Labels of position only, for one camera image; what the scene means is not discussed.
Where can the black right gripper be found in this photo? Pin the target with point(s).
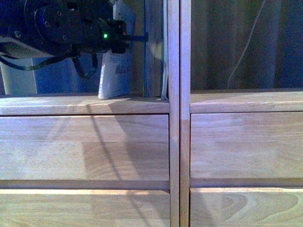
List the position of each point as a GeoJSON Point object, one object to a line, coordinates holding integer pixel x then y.
{"type": "Point", "coordinates": [56, 26]}

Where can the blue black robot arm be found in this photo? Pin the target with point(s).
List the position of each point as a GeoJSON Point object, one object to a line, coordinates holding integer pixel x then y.
{"type": "Point", "coordinates": [27, 70]}

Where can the wooden shelf cabinet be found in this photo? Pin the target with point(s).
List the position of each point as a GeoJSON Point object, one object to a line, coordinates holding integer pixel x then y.
{"type": "Point", "coordinates": [88, 103]}
{"type": "Point", "coordinates": [241, 151]}

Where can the right wooden shelf cabinet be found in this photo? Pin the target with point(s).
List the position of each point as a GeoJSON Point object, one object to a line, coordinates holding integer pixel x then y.
{"type": "Point", "coordinates": [241, 151]}

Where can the white paperback book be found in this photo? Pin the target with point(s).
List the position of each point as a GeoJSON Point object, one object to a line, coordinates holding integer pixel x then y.
{"type": "Point", "coordinates": [116, 68]}

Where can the blue edged standing book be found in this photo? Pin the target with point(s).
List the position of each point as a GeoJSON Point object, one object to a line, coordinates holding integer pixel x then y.
{"type": "Point", "coordinates": [153, 27]}

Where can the thin white blue book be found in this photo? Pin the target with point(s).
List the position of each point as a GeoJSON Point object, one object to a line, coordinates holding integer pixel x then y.
{"type": "Point", "coordinates": [164, 92]}

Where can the upper wooden drawer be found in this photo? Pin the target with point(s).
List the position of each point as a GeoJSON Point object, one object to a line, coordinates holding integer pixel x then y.
{"type": "Point", "coordinates": [104, 147]}

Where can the wooden drawer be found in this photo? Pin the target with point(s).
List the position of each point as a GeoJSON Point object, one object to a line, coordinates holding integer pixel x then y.
{"type": "Point", "coordinates": [84, 208]}
{"type": "Point", "coordinates": [104, 147]}

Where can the grey curtain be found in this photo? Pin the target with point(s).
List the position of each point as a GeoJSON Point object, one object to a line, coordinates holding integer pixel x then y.
{"type": "Point", "coordinates": [246, 44]}

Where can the lower wooden drawer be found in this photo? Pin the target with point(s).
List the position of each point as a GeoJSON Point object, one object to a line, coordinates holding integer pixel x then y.
{"type": "Point", "coordinates": [84, 208]}

